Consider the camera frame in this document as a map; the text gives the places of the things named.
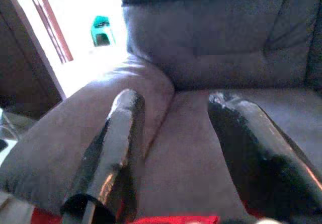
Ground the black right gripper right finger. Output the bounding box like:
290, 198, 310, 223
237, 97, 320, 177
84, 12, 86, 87
207, 91, 322, 222

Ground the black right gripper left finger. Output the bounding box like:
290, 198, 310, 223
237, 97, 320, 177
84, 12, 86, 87
59, 88, 146, 224

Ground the red pillow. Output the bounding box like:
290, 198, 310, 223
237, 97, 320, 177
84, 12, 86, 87
31, 201, 267, 224

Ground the brown fabric sofa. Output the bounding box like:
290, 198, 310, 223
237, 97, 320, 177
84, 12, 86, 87
0, 0, 322, 222

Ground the brown wooden door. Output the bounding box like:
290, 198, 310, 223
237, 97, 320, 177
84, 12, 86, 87
0, 0, 75, 120

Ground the green plastic stool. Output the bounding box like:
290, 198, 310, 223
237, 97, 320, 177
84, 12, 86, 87
91, 15, 116, 47

